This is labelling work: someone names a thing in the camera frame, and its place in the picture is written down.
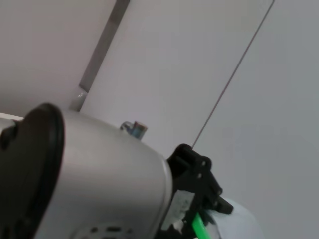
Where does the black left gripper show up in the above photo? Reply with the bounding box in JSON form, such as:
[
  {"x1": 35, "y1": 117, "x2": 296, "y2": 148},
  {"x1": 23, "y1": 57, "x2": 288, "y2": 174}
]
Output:
[{"x1": 159, "y1": 143, "x2": 234, "y2": 239}]

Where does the translucent green-zip document bag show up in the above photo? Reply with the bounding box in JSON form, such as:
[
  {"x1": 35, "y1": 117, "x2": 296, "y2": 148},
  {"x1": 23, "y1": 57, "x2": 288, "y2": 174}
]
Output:
[{"x1": 191, "y1": 196, "x2": 265, "y2": 239}]

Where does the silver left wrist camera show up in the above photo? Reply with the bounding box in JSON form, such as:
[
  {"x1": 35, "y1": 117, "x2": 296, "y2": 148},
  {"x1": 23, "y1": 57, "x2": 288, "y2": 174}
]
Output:
[{"x1": 0, "y1": 102, "x2": 175, "y2": 239}]

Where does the dark wall joint strip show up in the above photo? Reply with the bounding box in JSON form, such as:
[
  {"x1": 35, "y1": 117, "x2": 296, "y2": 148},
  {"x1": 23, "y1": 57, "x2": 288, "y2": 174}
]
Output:
[{"x1": 69, "y1": 0, "x2": 132, "y2": 112}]

